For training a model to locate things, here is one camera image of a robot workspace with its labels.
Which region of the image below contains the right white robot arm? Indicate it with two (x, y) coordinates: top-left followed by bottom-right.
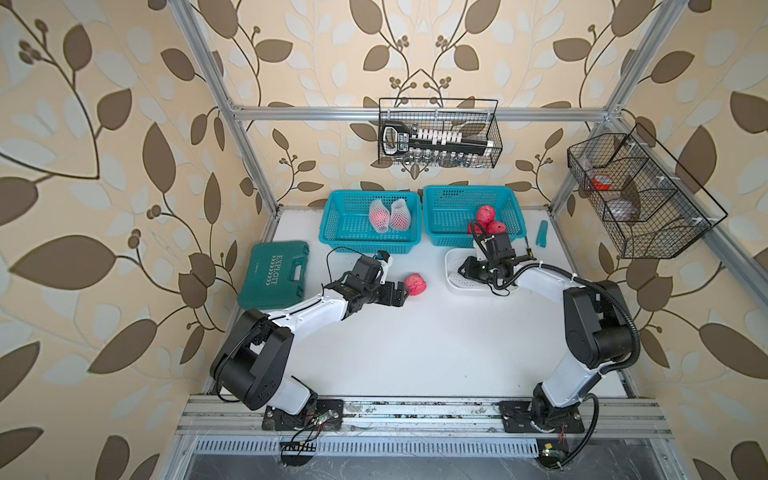
(458, 222), (641, 427)

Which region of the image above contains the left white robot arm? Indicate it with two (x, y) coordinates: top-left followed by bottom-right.
(210, 251), (409, 420)

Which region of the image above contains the white plastic tub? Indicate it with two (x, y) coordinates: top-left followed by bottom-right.
(444, 248), (517, 296)

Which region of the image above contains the left teal plastic basket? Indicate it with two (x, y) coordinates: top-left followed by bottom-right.
(319, 190), (422, 254)

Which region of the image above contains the teal plastic basket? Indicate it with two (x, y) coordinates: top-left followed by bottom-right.
(319, 190), (422, 254)
(423, 186), (527, 248)

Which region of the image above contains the right teal plastic basket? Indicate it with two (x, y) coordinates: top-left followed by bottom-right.
(423, 186), (527, 248)

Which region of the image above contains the green plastic tool case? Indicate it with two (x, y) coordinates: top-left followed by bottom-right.
(238, 241), (310, 312)

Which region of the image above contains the row of glass vials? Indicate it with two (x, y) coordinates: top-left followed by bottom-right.
(400, 150), (496, 169)

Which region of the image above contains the red tape roll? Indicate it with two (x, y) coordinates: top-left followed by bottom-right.
(591, 173), (613, 191)

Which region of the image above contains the black white tool set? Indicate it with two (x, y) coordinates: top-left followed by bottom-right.
(378, 122), (497, 156)

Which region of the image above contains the black handled screwdriver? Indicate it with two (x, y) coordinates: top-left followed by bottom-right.
(524, 235), (534, 257)

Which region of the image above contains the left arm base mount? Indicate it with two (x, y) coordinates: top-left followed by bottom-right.
(262, 392), (344, 432)

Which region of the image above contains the back black wire basket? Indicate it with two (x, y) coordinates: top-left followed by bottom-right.
(377, 96), (503, 169)

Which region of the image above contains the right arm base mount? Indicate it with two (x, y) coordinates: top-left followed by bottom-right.
(498, 397), (586, 434)

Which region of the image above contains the side black wire basket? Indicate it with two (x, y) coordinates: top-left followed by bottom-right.
(567, 123), (728, 260)

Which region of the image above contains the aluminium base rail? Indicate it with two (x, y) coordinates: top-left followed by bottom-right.
(173, 394), (670, 438)

